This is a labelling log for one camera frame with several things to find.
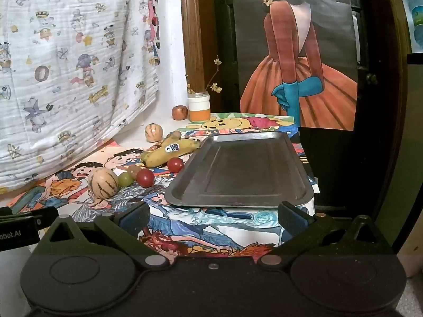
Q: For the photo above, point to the red apple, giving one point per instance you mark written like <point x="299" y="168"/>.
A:
<point x="180" y="112"/>

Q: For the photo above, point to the wall poster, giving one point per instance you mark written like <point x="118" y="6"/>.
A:
<point x="297" y="56"/>

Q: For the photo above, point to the small striped pepino melon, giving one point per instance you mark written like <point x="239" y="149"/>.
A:
<point x="153" y="132"/>

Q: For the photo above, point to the yellow bear printed cloth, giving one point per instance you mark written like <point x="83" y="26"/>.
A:
<point x="238" y="122"/>

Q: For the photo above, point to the white and orange jar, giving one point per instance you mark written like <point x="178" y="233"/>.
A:
<point x="199" y="107"/>

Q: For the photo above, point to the pale blue sheet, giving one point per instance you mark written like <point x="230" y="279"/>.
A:
<point x="413" y="10"/>

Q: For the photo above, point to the dried yellow flower sprig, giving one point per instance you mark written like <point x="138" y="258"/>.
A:
<point x="214" y="72"/>

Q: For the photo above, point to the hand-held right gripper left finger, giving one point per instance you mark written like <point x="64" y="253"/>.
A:
<point x="134" y="218"/>

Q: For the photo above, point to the brown wooden door frame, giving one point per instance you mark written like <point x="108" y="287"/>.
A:
<point x="195" y="39"/>

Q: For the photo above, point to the green grape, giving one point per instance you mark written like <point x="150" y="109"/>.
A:
<point x="125" y="179"/>

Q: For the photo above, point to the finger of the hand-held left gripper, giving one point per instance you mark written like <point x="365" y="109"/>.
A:
<point x="29" y="217"/>

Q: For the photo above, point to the metal tray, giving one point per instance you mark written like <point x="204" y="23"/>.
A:
<point x="241" y="171"/>

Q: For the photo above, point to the cartoon boys printed cloth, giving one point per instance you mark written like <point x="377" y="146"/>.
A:
<point x="62" y="185"/>

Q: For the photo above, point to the colourful anime printed cloth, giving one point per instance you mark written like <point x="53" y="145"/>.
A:
<point x="205" y="228"/>

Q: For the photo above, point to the small brown round fruit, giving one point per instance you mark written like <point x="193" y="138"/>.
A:
<point x="177" y="134"/>
<point x="134" y="170"/>

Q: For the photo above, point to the white cartoon printed blanket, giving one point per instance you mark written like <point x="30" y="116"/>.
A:
<point x="72" y="66"/>

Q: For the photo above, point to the yellow banana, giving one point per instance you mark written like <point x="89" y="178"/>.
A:
<point x="168" y="153"/>

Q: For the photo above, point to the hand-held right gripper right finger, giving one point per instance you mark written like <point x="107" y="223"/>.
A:
<point x="291" y="219"/>

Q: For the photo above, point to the large striped pepino melon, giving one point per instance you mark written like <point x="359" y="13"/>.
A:
<point x="102" y="183"/>

